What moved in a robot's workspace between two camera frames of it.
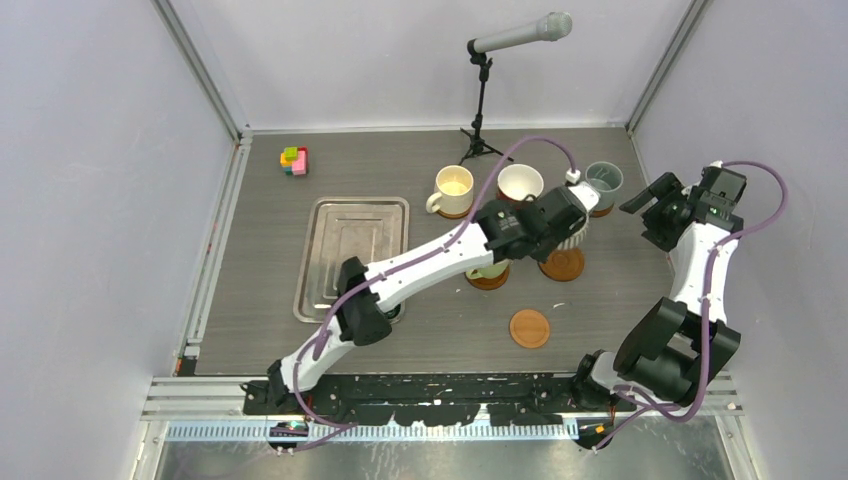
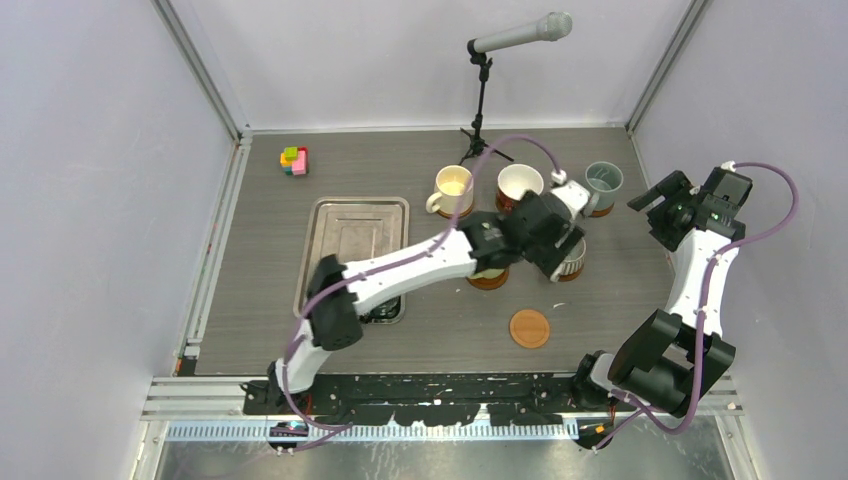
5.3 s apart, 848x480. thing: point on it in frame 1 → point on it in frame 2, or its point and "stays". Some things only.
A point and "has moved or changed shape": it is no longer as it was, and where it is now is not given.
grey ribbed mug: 577,239 has moved or changed shape
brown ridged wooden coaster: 486,284 stays
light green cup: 491,271 stays
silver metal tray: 370,229 stays
